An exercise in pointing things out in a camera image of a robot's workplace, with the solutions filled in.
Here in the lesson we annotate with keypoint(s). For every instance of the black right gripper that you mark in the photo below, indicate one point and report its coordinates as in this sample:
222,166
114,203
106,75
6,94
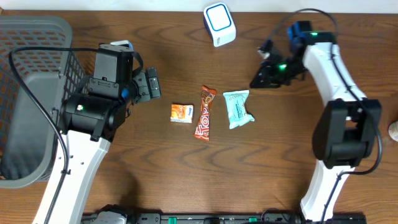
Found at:
269,79

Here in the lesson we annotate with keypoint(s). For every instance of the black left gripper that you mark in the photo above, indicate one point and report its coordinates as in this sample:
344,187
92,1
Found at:
143,92

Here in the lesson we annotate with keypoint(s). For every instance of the orange tissue packet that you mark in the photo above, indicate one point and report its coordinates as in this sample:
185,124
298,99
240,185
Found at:
181,113

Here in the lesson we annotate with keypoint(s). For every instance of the teal snack packet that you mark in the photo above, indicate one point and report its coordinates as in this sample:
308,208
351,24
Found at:
235,103

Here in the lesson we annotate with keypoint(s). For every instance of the red Top chocolate bar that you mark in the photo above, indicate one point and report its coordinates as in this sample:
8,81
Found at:
202,130

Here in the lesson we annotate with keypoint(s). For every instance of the green lid jar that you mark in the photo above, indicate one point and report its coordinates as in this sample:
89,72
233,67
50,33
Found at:
393,131

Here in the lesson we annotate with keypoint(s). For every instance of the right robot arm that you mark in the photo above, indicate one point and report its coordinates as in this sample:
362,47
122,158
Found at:
346,140

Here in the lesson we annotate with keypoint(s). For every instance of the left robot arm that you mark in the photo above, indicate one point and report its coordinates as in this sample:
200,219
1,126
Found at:
88,122

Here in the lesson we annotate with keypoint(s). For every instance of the white barcode scanner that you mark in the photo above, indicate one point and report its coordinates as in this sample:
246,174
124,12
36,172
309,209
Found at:
219,24

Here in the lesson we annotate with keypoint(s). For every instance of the grey plastic mesh basket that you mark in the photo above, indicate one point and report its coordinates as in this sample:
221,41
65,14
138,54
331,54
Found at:
27,139

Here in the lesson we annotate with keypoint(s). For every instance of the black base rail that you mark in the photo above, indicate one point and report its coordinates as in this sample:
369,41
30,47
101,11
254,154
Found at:
268,218

